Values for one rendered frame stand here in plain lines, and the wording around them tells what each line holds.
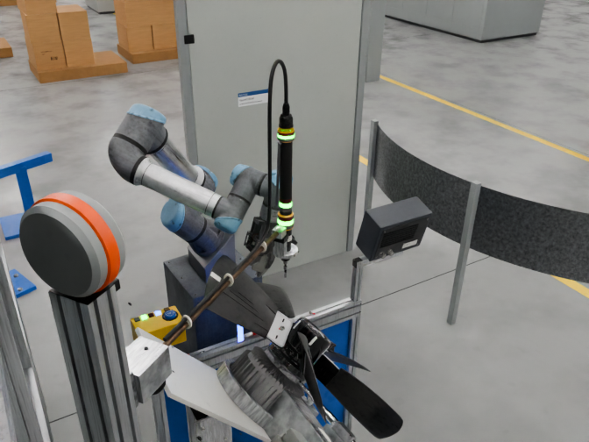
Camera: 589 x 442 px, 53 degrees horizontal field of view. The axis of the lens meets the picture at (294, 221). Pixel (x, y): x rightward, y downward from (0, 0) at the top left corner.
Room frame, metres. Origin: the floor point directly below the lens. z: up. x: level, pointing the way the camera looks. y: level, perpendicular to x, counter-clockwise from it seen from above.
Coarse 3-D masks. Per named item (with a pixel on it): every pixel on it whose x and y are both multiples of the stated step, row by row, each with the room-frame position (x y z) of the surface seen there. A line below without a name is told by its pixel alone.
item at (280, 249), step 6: (282, 228) 1.36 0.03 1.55; (282, 234) 1.35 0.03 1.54; (276, 240) 1.35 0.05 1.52; (282, 240) 1.34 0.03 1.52; (276, 246) 1.37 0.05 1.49; (282, 246) 1.36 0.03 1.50; (294, 246) 1.41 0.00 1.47; (276, 252) 1.37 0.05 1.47; (282, 252) 1.36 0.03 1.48; (288, 252) 1.38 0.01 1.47; (294, 252) 1.38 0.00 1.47; (282, 258) 1.36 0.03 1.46; (288, 258) 1.36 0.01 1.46
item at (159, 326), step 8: (176, 312) 1.60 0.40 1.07; (144, 320) 1.56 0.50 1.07; (152, 320) 1.56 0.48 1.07; (160, 320) 1.56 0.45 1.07; (168, 320) 1.56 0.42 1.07; (176, 320) 1.56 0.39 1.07; (136, 328) 1.52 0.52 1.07; (144, 328) 1.52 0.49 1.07; (152, 328) 1.52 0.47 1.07; (160, 328) 1.52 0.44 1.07; (168, 328) 1.53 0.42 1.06; (136, 336) 1.51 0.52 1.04; (160, 336) 1.51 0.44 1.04; (184, 336) 1.55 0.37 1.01
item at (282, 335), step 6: (276, 318) 1.32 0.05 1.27; (282, 318) 1.34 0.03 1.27; (288, 318) 1.35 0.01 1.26; (276, 324) 1.31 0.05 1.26; (282, 324) 1.32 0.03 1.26; (288, 324) 1.33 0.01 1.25; (270, 330) 1.29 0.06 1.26; (276, 330) 1.30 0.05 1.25; (288, 330) 1.32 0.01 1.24; (270, 336) 1.27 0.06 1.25; (282, 336) 1.29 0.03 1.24; (276, 342) 1.27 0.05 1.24; (282, 342) 1.28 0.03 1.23
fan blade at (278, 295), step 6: (258, 282) 1.63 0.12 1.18; (264, 288) 1.60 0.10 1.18; (270, 288) 1.61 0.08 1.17; (276, 288) 1.63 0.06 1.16; (270, 294) 1.56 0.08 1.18; (276, 294) 1.57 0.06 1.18; (282, 294) 1.59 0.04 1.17; (276, 300) 1.53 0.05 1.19; (282, 300) 1.54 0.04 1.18; (288, 300) 1.55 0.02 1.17; (282, 306) 1.50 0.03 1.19; (288, 306) 1.50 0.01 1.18; (282, 312) 1.46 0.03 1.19; (288, 312) 1.47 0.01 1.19
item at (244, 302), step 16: (224, 256) 1.42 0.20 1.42; (224, 272) 1.36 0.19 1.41; (208, 288) 1.27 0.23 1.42; (240, 288) 1.33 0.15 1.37; (256, 288) 1.37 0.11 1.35; (224, 304) 1.26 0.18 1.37; (240, 304) 1.29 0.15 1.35; (256, 304) 1.32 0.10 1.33; (272, 304) 1.35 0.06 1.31; (240, 320) 1.25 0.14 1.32; (256, 320) 1.28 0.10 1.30; (272, 320) 1.31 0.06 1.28
